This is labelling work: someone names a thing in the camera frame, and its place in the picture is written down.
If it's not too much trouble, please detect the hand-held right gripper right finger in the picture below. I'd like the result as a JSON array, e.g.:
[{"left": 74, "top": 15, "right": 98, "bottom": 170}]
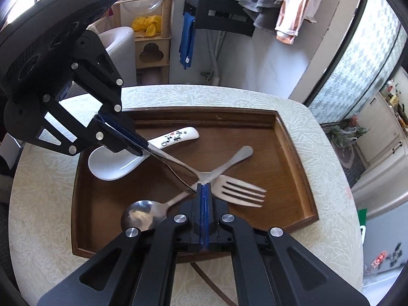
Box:
[{"left": 204, "top": 183, "right": 370, "bottom": 306}]

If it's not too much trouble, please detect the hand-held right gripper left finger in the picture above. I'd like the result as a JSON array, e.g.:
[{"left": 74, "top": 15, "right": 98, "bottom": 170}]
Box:
[{"left": 36, "top": 183, "right": 205, "bottom": 306}]

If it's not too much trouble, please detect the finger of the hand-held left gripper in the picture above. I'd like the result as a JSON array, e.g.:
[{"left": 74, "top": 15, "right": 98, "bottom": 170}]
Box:
[
  {"left": 3, "top": 96, "right": 142, "bottom": 157},
  {"left": 72, "top": 30, "right": 150, "bottom": 155}
]

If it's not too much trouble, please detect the metal fork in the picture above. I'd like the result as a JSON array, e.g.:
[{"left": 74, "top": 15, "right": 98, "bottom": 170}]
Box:
[{"left": 145, "top": 143, "right": 266, "bottom": 208}]

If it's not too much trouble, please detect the white ceramic spoon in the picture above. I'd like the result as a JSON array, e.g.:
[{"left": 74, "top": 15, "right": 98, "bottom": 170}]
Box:
[{"left": 88, "top": 127, "right": 200, "bottom": 181}]

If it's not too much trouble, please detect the round metal spoon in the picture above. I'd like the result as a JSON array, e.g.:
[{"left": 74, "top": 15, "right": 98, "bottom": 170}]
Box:
[{"left": 121, "top": 146, "right": 254, "bottom": 233}]

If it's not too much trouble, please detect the dark wooden tray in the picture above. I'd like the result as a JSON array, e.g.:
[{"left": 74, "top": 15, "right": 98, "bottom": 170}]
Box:
[{"left": 71, "top": 107, "right": 320, "bottom": 263}]

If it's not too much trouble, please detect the white chair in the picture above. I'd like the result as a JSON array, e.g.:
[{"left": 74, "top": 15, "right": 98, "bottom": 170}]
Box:
[{"left": 72, "top": 27, "right": 134, "bottom": 98}]

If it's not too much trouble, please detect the wooden cat tree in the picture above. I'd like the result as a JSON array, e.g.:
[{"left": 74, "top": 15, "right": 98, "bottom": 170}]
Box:
[{"left": 113, "top": 0, "right": 176, "bottom": 86}]

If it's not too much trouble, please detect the yellow cloth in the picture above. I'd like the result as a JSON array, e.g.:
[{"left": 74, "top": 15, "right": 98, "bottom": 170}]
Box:
[{"left": 132, "top": 14, "right": 162, "bottom": 37}]

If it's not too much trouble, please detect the blue cloth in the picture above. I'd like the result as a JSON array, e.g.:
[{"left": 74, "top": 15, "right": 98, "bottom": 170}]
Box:
[{"left": 178, "top": 12, "right": 196, "bottom": 70}]

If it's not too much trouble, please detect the black sink cabinet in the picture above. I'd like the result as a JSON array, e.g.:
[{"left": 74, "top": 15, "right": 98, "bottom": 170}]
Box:
[{"left": 185, "top": 0, "right": 256, "bottom": 37}]

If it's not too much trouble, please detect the bag of vegetables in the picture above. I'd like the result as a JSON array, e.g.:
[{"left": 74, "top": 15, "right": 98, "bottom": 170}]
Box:
[{"left": 328, "top": 116, "right": 370, "bottom": 149}]

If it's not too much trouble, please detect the silver refrigerator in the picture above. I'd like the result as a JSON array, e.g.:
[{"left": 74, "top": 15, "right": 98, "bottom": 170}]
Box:
[{"left": 360, "top": 210, "right": 408, "bottom": 281}]

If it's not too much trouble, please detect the white kitchen cabinet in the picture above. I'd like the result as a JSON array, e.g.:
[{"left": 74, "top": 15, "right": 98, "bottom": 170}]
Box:
[{"left": 351, "top": 92, "right": 408, "bottom": 166}]

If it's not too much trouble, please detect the pink striped towel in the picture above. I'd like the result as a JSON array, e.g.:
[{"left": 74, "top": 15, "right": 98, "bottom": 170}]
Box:
[{"left": 275, "top": 0, "right": 326, "bottom": 45}]

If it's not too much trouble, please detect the patterned sliding door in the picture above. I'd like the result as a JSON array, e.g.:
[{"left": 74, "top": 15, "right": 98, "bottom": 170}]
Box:
[{"left": 306, "top": 0, "right": 404, "bottom": 125}]

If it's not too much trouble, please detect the grey drain hose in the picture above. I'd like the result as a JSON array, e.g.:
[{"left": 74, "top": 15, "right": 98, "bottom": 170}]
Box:
[{"left": 201, "top": 27, "right": 220, "bottom": 85}]

